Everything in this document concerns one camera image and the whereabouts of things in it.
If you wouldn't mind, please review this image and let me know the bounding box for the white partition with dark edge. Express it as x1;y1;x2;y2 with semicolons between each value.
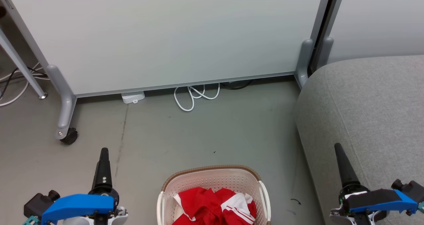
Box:
308;0;424;77

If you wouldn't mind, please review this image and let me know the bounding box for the looped white cable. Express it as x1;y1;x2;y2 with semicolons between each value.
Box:
174;83;221;112

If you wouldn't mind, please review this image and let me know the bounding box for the white power adapter box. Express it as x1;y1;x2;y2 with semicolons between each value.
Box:
121;91;146;104

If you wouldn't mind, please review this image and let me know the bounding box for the black cable under partition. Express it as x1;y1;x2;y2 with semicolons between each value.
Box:
220;80;254;90

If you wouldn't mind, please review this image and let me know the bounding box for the grey metal table leg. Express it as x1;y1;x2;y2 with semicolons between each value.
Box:
0;26;48;100

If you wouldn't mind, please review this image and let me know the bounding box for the white perforated laundry basket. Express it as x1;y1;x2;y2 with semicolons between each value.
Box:
157;165;271;225

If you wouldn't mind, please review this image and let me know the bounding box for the white floor cable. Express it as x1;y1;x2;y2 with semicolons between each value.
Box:
0;62;50;107

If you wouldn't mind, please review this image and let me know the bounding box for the black caster wheel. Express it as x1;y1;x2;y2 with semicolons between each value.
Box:
61;128;79;145

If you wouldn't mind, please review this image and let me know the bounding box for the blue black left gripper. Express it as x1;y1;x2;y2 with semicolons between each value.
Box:
41;148;120;225

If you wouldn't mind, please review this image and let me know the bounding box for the black floor cable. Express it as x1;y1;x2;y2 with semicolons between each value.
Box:
0;66;47;100

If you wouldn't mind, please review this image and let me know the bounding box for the grey fabric sofa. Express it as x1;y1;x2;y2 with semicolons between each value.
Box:
295;55;424;225

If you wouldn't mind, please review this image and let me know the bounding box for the red jersey white trim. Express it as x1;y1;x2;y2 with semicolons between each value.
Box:
172;187;226;225

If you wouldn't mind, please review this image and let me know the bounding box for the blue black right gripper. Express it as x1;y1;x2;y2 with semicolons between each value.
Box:
330;143;419;225

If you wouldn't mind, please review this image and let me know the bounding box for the white partition panel grey frame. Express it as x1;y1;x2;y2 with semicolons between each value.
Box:
0;0;333;140

